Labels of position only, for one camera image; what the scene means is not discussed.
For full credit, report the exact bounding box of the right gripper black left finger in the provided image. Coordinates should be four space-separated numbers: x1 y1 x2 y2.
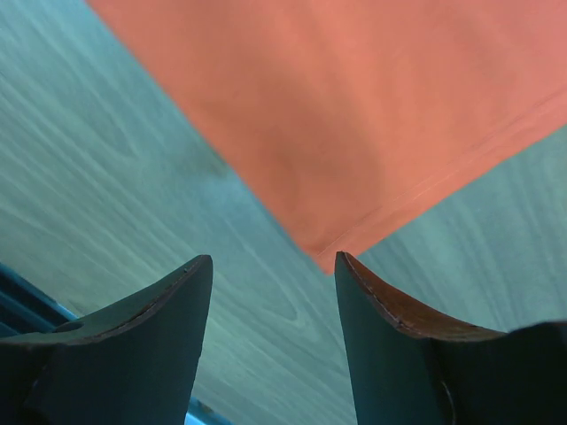
1 255 213 424

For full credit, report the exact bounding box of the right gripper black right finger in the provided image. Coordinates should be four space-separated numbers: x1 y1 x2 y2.
334 252 566 424

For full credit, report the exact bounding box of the orange t shirt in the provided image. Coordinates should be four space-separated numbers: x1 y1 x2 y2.
91 1 566 272

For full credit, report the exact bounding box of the aluminium rail frame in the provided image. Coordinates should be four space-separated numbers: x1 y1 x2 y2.
0 265 77 337

